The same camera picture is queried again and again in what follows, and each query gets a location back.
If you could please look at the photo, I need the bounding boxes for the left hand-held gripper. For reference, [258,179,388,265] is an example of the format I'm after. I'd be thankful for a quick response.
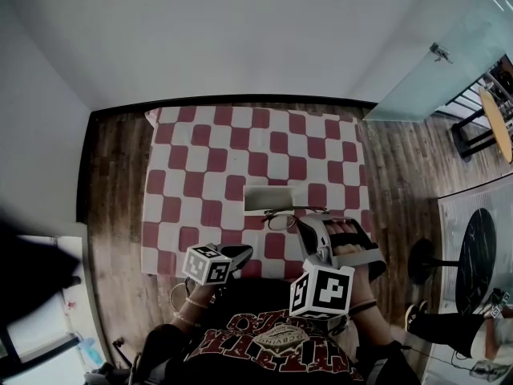
[181,243,254,286]

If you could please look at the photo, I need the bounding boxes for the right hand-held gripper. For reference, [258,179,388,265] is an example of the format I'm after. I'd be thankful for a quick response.
[289,213,387,321]

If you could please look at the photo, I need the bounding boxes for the dark thin-framed glasses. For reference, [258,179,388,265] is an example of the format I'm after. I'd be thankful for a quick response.
[261,205,331,232]

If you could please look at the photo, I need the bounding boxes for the white glasses case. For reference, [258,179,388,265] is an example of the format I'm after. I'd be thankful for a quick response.
[243,184,308,217]

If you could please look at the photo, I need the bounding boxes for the person's right forearm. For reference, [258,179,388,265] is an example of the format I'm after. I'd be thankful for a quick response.
[347,265,397,351]

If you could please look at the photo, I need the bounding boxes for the person's left forearm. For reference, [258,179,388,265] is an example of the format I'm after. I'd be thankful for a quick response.
[171,282,220,329]

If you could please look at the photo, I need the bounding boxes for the person's right hand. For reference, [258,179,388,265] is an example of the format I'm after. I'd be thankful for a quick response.
[323,219,365,256]

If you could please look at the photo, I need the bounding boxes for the red and white checkered tablecloth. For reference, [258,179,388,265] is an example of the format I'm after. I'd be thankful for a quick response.
[140,104,374,281]

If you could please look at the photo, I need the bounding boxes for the dark wrist band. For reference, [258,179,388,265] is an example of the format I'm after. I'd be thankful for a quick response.
[349,298,378,317]

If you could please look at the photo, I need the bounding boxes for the black shirt with red print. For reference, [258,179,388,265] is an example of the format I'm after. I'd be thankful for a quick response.
[139,277,422,385]

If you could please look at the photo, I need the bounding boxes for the round black marble table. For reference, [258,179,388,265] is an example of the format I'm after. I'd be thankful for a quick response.
[407,208,499,316]

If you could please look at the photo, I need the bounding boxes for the white cabinet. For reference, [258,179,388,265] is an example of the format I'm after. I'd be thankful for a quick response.
[0,221,106,385]

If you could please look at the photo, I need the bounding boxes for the frosted glass door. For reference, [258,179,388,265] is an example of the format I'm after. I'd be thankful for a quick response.
[362,0,513,124]

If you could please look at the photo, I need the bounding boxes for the round yellow wooden table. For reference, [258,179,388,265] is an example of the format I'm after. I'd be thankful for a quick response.
[478,85,513,164]

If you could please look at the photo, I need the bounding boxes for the metal door lock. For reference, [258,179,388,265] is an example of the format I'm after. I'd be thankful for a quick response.
[429,42,454,65]

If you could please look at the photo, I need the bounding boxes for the thin black cable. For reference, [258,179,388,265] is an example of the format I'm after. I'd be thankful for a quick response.
[169,277,192,313]

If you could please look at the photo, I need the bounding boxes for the thin wrist bracelet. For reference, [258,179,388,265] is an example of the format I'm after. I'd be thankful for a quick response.
[172,311,201,328]

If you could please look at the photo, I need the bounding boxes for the black metal bench frame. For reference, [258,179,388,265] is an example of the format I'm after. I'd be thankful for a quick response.
[434,56,513,160]

